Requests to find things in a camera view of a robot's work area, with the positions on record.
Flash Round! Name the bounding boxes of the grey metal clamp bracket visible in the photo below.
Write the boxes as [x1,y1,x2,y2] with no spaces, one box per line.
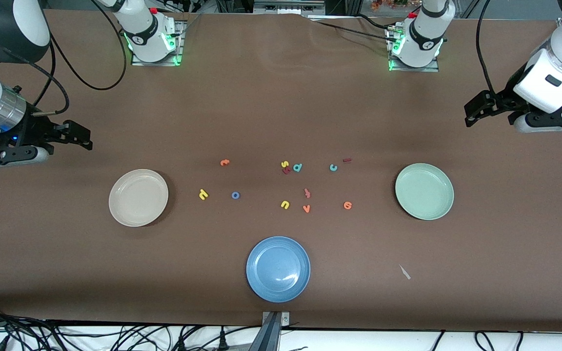
[261,311,290,326]

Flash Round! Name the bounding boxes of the black table cable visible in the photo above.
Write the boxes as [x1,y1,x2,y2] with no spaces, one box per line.
[354,14,391,30]
[310,19,396,44]

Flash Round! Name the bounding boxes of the brown table cover sheet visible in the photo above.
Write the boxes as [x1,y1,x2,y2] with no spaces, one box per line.
[0,10,562,333]

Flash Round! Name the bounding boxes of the green round plate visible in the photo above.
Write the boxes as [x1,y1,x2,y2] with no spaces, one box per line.
[395,163,455,221]

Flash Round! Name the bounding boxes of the orange artificial flowers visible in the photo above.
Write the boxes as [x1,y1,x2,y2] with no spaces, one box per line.
[371,0,421,11]

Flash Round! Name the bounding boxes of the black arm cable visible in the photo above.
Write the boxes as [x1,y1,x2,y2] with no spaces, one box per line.
[475,0,499,98]
[0,0,128,117]

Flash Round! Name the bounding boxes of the beige round plate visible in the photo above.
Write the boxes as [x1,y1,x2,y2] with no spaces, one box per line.
[108,169,169,228]

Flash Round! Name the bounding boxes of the dark camera stand pole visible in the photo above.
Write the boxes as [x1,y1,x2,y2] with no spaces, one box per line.
[249,312,282,351]

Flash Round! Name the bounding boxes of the grey metal box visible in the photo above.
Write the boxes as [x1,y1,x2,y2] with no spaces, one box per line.
[254,0,325,14]

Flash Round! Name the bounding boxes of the blue round plate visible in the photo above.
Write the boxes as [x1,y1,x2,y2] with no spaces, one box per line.
[246,236,311,303]

